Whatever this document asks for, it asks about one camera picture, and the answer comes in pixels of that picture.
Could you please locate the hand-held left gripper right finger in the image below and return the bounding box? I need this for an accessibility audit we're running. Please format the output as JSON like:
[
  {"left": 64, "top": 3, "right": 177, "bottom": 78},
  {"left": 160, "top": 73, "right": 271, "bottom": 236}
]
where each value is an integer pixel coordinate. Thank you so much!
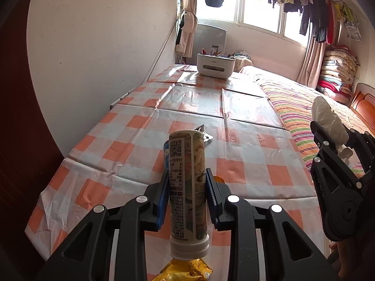
[{"left": 205, "top": 167, "right": 337, "bottom": 281}]

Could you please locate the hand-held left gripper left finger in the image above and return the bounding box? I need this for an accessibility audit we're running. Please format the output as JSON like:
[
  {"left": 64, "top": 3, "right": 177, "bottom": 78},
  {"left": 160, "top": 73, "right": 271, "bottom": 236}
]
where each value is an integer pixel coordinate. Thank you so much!
[{"left": 29, "top": 168, "right": 171, "bottom": 281}]

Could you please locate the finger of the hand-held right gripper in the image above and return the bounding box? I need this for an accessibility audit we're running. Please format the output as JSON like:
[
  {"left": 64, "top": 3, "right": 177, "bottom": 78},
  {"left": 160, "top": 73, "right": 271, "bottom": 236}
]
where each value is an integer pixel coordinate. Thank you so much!
[
  {"left": 310, "top": 120, "right": 362, "bottom": 202},
  {"left": 347, "top": 129, "right": 375, "bottom": 180}
]

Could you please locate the printed bottle with white cap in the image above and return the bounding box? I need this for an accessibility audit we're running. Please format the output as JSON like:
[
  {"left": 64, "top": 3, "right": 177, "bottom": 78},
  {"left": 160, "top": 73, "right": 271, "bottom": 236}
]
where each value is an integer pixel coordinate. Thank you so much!
[{"left": 168, "top": 129, "right": 211, "bottom": 260}]

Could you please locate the white plastic bag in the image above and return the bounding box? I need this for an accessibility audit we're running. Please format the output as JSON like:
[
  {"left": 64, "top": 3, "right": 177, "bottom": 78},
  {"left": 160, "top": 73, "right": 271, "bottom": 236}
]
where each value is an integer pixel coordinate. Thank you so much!
[{"left": 311, "top": 96, "right": 353, "bottom": 164}]

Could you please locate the person's right hand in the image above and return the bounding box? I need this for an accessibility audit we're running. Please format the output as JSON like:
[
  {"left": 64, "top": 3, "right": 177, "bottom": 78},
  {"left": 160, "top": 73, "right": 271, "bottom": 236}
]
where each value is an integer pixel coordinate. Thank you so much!
[{"left": 328, "top": 238, "right": 356, "bottom": 281}]

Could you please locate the wooden headboard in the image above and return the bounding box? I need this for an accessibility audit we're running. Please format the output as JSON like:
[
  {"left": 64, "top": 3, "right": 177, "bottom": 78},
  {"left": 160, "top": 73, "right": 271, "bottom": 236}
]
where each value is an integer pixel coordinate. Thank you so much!
[{"left": 349, "top": 82, "right": 375, "bottom": 129}]

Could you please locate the bed with striped sheet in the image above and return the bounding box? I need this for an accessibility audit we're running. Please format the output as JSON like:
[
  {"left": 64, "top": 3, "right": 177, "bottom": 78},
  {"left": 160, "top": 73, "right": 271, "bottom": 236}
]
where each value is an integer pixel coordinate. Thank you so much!
[{"left": 239, "top": 64, "right": 375, "bottom": 179}]

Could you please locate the yellow snack packet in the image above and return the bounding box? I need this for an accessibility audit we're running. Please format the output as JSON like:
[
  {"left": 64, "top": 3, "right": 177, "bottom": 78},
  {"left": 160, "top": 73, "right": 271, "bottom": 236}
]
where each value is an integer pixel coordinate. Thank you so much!
[{"left": 152, "top": 258, "right": 213, "bottom": 281}]

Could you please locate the stack of folded quilts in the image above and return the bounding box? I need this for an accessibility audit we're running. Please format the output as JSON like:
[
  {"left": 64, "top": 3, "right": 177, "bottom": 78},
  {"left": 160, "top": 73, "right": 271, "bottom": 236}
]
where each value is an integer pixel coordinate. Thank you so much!
[{"left": 316, "top": 45, "right": 360, "bottom": 100}]

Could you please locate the floral hanging cloth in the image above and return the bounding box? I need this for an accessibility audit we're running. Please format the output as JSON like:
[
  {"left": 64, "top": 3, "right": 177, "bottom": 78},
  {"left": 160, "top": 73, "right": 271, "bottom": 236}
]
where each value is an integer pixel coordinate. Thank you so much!
[{"left": 343, "top": 12, "right": 363, "bottom": 41}]

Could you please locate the pile of patterned cloth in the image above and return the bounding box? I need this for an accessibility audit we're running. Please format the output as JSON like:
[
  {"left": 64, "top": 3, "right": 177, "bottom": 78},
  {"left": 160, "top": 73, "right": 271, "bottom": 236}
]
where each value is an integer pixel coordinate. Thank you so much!
[{"left": 229, "top": 51, "right": 253, "bottom": 72}]

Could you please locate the white desk organizer with pens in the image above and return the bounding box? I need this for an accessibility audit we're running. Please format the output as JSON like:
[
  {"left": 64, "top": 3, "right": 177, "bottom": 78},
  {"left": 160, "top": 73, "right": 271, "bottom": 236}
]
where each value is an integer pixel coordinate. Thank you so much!
[{"left": 196, "top": 49, "right": 236, "bottom": 79}]

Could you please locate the row of hanging clothes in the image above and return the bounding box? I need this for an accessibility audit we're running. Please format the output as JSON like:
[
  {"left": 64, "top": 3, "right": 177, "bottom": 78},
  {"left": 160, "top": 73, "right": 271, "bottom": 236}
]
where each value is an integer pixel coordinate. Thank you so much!
[{"left": 240, "top": 0, "right": 362, "bottom": 44}]

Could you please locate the white floor appliance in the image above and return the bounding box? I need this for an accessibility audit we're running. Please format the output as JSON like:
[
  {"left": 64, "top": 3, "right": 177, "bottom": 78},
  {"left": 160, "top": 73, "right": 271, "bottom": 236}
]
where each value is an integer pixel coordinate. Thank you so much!
[{"left": 192, "top": 23, "right": 228, "bottom": 66}]

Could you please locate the window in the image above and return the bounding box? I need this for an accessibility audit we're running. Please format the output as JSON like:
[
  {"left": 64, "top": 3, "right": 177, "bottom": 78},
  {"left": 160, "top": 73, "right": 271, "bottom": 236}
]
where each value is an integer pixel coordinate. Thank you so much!
[{"left": 196, "top": 0, "right": 311, "bottom": 46}]

